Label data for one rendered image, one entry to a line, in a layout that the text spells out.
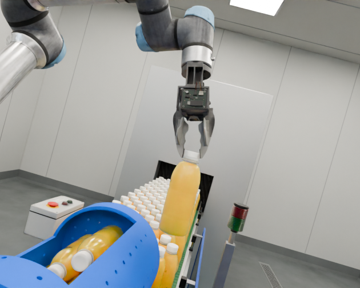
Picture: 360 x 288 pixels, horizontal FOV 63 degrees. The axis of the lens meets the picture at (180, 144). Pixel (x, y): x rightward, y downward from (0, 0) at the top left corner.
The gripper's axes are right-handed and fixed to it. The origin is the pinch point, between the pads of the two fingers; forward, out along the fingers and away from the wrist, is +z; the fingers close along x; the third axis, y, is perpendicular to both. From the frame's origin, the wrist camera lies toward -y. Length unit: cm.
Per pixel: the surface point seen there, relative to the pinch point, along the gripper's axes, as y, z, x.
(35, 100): -384, -143, -306
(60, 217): -30, 19, -46
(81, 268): 6.4, 26.2, -20.8
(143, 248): -0.7, 22.4, -9.8
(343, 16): -270, -223, 153
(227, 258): -56, 32, 12
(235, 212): -51, 14, 14
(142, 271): 3.5, 26.2, -8.6
